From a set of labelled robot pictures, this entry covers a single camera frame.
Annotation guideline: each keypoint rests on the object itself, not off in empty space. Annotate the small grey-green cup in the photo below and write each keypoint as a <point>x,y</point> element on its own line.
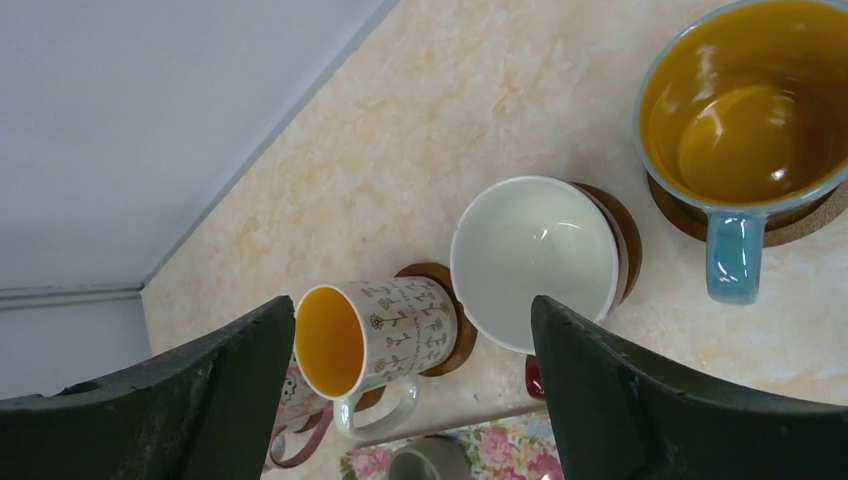
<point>429,458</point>

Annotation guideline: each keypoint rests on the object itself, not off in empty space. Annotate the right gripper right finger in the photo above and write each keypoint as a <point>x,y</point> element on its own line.
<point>621,411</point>

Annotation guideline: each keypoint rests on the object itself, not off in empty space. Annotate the brown coaster five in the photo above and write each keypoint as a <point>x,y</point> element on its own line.
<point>629,232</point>

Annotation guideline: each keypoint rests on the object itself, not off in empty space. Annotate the white cup red handle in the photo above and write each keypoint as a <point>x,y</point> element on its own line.
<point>535,235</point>

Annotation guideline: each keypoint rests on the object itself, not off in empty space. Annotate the blue mug yellow inside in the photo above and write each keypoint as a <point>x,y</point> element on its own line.
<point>743,116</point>

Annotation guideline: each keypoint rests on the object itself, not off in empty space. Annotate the pink mug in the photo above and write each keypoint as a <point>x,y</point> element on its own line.
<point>299,403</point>

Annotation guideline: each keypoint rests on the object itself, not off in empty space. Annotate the brown coaster six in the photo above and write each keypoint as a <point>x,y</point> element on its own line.
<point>780,229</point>

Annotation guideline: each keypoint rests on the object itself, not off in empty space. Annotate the glass mug orange inside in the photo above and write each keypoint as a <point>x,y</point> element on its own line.
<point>355,337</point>

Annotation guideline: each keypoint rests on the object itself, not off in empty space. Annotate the floral tray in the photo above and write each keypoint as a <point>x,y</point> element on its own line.
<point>521,446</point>

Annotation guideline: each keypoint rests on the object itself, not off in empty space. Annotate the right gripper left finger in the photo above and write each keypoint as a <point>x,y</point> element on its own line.
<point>202,410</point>

